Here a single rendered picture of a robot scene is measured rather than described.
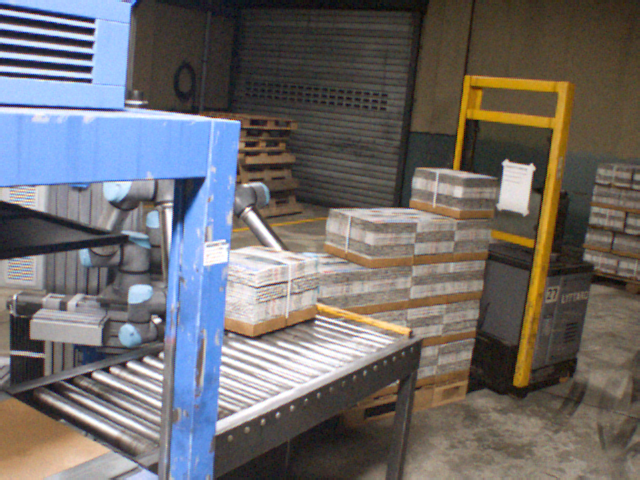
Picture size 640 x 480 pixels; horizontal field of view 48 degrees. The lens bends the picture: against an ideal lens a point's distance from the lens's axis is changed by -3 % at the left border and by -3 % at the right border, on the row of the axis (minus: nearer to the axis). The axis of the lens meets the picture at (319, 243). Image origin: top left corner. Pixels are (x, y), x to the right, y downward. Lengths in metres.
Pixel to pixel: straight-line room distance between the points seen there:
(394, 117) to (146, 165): 9.68
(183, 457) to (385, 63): 9.75
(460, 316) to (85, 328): 2.17
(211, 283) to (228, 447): 0.64
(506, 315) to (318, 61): 7.54
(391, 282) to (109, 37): 2.59
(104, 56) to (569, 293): 3.76
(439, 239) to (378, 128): 7.12
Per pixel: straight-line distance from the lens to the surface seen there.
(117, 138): 1.12
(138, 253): 2.77
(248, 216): 3.00
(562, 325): 4.71
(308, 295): 2.69
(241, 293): 2.47
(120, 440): 1.80
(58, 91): 1.26
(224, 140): 1.28
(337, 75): 11.31
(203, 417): 1.41
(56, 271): 3.06
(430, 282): 3.88
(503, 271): 4.62
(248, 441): 1.92
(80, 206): 2.98
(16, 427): 1.83
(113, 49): 1.33
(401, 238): 3.65
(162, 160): 1.18
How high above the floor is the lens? 1.60
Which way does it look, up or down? 11 degrees down
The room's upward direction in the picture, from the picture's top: 6 degrees clockwise
